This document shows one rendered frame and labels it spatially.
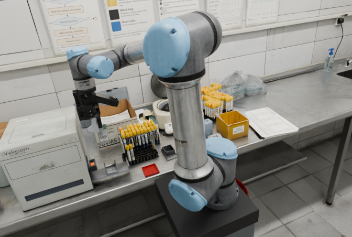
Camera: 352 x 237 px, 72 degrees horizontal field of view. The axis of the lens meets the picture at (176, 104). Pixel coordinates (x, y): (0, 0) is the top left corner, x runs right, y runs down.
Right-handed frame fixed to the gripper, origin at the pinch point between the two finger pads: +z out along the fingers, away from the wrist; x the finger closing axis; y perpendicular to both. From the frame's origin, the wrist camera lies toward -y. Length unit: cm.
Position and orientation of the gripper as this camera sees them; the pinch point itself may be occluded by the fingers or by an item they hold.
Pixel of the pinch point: (102, 131)
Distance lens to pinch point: 107.8
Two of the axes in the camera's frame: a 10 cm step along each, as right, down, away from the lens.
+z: 0.8, 9.0, 4.3
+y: -9.3, 2.2, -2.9
